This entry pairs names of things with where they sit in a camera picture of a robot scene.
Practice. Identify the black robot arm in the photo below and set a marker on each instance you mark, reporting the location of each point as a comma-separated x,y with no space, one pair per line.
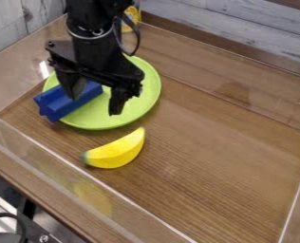
97,16

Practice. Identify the clear acrylic front wall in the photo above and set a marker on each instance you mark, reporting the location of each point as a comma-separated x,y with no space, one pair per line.
98,213

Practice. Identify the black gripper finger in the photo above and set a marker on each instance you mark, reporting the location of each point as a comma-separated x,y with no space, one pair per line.
73,81
121,95

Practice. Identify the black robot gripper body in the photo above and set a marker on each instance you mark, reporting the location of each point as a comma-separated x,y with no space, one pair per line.
97,53

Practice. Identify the blue plastic block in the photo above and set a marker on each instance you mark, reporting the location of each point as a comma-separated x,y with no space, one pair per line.
56,105

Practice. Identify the black metal stand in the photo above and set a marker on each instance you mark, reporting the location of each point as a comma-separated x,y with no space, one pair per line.
36,233

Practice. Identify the yellow toy banana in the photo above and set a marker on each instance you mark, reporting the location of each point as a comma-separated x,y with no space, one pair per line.
117,153

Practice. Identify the yellow labelled can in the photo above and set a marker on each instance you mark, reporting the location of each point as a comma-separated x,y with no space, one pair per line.
133,13

